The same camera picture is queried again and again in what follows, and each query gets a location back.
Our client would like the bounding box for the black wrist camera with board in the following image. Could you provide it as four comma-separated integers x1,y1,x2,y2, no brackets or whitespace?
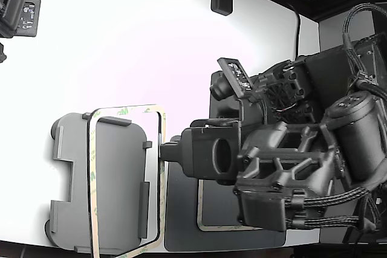
210,57,253,102

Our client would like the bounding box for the black gripper with hole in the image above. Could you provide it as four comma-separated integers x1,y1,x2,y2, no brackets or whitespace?
159,118,242,186

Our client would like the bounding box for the thin black power cable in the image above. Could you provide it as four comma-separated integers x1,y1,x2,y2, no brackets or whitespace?
285,2,302,59

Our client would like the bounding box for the black braided cable loop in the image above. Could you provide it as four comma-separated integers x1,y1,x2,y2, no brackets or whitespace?
342,2,387,95

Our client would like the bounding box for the black external camera with board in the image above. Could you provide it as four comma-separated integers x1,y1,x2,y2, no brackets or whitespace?
0,0,42,40

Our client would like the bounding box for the dark grey tray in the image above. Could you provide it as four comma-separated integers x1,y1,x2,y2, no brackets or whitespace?
163,135,287,253

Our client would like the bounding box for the beige adhesive frame black backing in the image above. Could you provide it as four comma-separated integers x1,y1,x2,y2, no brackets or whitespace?
197,179,242,232
86,104,167,258

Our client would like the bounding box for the grey plastic fixture plate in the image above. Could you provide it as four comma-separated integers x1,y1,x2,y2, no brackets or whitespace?
44,112,153,255

